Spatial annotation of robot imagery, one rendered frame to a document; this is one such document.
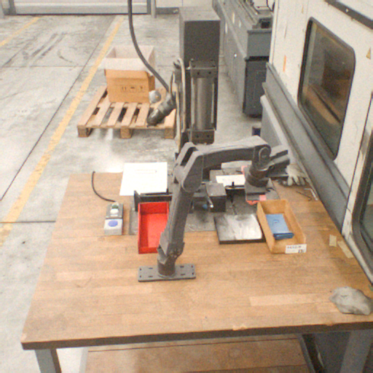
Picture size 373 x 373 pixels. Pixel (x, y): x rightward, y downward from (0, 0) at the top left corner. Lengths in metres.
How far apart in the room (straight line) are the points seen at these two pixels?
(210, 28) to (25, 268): 2.06
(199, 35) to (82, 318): 1.02
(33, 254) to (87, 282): 1.65
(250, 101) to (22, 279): 3.05
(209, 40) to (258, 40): 3.11
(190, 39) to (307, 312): 0.99
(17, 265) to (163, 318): 1.86
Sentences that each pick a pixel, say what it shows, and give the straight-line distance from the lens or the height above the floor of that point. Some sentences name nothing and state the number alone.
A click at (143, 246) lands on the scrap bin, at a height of 0.90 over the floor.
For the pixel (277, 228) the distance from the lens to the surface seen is 1.76.
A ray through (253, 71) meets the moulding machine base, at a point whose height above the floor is 0.55.
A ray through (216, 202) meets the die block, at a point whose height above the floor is 0.95.
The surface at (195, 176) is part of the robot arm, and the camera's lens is 1.31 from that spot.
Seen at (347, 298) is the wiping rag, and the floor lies 0.92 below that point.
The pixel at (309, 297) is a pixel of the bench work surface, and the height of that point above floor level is 0.90.
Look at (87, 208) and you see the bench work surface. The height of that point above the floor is 0.90.
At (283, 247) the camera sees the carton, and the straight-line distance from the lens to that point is 1.65.
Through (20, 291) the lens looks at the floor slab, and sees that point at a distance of 2.95.
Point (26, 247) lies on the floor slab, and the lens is 3.27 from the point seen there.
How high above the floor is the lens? 1.96
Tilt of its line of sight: 31 degrees down
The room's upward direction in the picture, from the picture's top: 1 degrees counter-clockwise
